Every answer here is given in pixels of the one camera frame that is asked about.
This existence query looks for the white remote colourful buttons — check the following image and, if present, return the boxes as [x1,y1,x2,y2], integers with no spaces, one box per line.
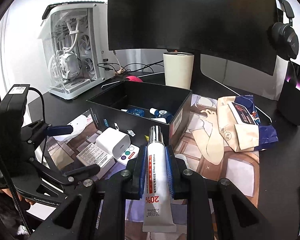
[117,144,139,166]

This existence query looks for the white medicine carton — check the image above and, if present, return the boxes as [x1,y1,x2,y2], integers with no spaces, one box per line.
[76,143,115,180]

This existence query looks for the white USB wall charger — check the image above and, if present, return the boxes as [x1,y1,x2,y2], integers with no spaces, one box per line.
[95,127,130,159]

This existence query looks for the white cream tube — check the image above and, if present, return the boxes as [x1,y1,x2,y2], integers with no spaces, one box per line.
[142,126,177,233]

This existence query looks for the small white cap bottle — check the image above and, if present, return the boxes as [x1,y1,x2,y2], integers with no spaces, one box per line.
[149,108,160,118]

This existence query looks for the person left hand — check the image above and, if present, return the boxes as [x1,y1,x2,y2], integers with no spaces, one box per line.
[0,189,36,205]

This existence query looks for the anime printed desk mat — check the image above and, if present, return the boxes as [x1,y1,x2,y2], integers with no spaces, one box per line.
[47,94,260,239]

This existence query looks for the black storage box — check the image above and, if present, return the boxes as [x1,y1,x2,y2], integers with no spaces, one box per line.
[89,81,192,147]

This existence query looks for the red black computer mouse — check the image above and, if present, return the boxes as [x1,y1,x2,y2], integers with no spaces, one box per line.
[125,76,142,82]

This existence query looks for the beige blue snack bag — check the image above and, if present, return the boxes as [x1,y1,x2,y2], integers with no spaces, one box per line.
[217,95,279,152]

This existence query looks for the white PC case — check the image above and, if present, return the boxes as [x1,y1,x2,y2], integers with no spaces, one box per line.
[39,1,121,100]

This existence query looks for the cream tumbler cup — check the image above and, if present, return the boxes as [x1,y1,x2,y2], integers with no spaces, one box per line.
[163,51,194,89]

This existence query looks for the black curved monitor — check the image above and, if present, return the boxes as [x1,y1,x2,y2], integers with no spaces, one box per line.
[107,0,277,75]

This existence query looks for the black headphones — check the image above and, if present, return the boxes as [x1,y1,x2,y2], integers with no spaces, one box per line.
[271,0,299,61]

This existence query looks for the black camera cable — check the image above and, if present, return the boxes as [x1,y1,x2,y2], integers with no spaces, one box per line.
[28,87,47,122]

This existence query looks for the black desk cables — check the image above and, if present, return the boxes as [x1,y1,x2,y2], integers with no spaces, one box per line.
[97,51,165,74]

